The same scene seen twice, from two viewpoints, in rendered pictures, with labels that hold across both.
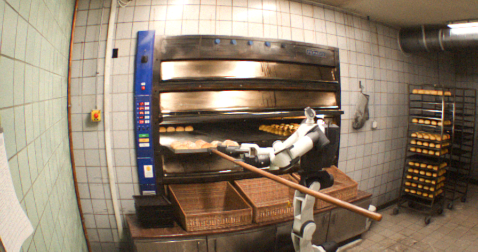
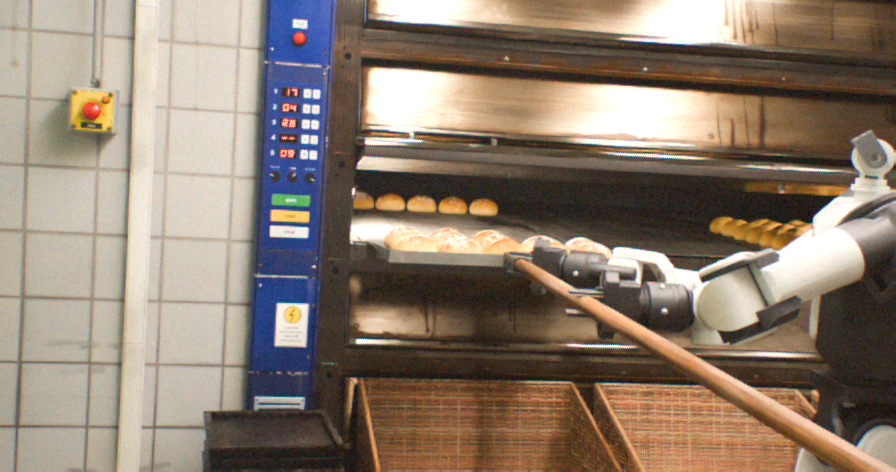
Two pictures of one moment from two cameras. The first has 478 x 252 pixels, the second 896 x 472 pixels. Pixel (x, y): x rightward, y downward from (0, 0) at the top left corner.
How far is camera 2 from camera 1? 0.39 m
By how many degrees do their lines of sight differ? 13
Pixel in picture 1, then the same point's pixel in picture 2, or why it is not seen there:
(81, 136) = (19, 183)
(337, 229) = not seen: outside the picture
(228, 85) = (601, 63)
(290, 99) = (821, 128)
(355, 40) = not seen: outside the picture
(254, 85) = (691, 70)
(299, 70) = (871, 24)
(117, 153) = (174, 255)
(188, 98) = (463, 94)
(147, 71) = not seen: outside the picture
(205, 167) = (501, 325)
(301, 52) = not seen: outside the picture
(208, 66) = not seen: outside the picture
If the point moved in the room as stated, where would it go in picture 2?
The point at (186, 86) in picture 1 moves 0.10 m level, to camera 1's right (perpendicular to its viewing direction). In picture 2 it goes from (461, 53) to (501, 55)
